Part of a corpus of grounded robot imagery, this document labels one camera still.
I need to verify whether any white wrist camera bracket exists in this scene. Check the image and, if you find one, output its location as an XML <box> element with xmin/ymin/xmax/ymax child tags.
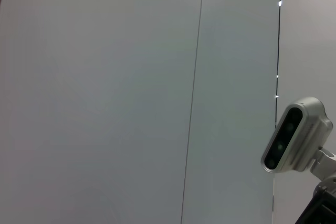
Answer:
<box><xmin>309</xmin><ymin>147</ymin><xmax>336</xmax><ymax>180</ymax></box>

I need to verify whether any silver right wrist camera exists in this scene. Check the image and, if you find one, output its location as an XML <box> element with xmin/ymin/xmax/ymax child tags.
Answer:
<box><xmin>260</xmin><ymin>97</ymin><xmax>333</xmax><ymax>174</ymax></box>

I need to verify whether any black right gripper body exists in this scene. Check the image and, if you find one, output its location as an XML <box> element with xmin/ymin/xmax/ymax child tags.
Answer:
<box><xmin>295</xmin><ymin>188</ymin><xmax>336</xmax><ymax>224</ymax></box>

